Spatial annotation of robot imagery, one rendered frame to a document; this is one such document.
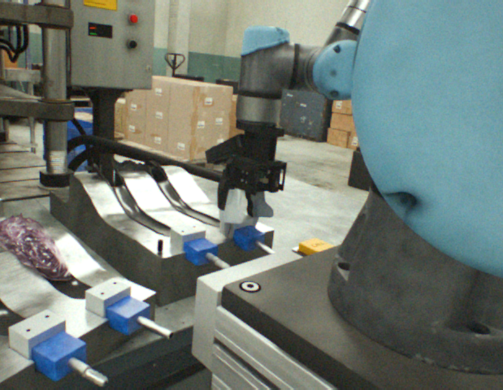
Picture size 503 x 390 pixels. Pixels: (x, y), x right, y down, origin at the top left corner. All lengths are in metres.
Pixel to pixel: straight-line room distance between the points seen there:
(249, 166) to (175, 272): 0.21
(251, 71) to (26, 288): 0.46
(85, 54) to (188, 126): 3.25
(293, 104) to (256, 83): 7.34
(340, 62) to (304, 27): 8.13
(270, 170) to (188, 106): 3.98
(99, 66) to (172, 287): 0.96
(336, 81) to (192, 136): 4.16
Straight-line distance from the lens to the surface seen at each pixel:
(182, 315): 0.74
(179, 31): 8.87
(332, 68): 0.58
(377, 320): 0.30
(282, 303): 0.32
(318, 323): 0.31
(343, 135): 7.61
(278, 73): 0.72
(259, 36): 0.72
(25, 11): 1.36
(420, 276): 0.28
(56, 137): 1.38
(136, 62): 1.61
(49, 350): 0.56
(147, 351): 0.69
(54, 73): 1.36
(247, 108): 0.72
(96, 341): 0.63
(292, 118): 8.07
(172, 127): 4.90
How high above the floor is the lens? 1.20
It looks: 17 degrees down
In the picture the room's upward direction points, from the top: 6 degrees clockwise
